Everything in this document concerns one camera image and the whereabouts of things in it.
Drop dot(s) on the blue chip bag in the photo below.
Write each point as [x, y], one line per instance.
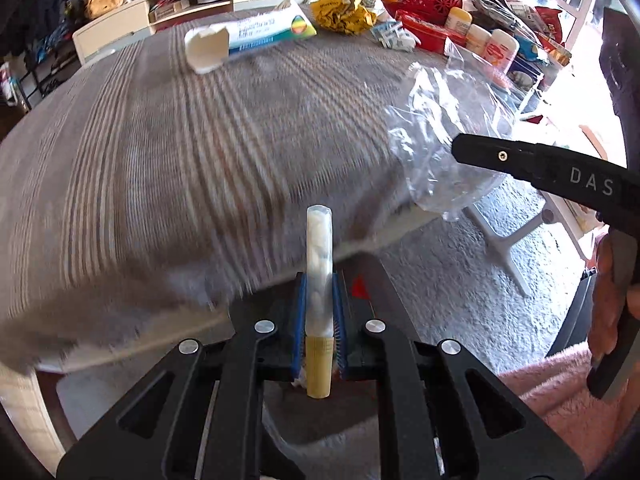
[530, 49]

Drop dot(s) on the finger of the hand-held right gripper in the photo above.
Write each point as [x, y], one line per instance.
[490, 152]

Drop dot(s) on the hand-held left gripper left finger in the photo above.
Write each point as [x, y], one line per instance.
[300, 330]

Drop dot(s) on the pile of snack bags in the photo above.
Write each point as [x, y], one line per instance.
[520, 12]

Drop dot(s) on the clear plastic bag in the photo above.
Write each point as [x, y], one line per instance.
[440, 110]

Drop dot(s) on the cream television stand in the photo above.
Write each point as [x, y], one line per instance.
[125, 25]

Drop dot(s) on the grey plaid tablecloth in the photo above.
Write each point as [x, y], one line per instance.
[175, 160]

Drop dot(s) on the small white bottle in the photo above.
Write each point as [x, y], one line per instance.
[478, 40]

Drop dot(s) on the white tube with yellow cap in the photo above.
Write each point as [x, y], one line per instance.
[319, 250]

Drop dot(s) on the shoe rack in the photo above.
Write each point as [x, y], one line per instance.
[35, 70]

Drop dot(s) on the white side table frame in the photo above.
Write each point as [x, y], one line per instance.
[510, 250]

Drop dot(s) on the grey shaggy rug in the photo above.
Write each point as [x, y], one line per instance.
[450, 280]

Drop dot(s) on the dark hanging coats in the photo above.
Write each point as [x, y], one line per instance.
[35, 0]

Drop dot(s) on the person's right hand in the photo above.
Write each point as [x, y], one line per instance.
[602, 300]

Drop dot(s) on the crumpled yellow wrapper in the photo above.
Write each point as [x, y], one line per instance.
[345, 12]

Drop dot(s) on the pink fleece garment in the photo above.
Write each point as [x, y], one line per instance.
[560, 410]

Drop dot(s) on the white bottle red label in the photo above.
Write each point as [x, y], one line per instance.
[502, 49]

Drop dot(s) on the yellow lid jar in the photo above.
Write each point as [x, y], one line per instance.
[457, 20]

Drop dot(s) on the white green toothpaste box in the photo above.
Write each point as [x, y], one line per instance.
[260, 35]

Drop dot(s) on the cardboard box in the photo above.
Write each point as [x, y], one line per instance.
[169, 9]

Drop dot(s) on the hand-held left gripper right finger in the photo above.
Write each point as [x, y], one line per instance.
[339, 330]

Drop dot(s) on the blue white small wrappers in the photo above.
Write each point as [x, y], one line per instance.
[395, 36]

